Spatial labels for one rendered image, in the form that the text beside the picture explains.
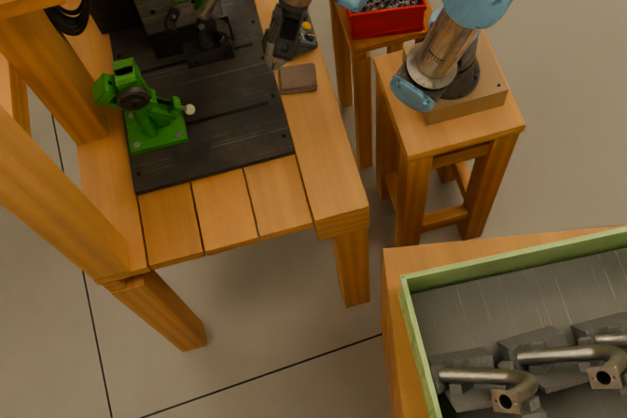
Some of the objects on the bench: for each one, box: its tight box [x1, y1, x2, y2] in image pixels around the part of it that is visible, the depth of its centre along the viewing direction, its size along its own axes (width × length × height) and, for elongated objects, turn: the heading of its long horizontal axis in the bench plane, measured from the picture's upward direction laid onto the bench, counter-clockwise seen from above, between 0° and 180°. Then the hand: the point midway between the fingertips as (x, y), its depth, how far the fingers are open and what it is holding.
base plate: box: [109, 0, 296, 196], centre depth 207 cm, size 42×110×2 cm, turn 16°
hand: (272, 67), depth 180 cm, fingers closed
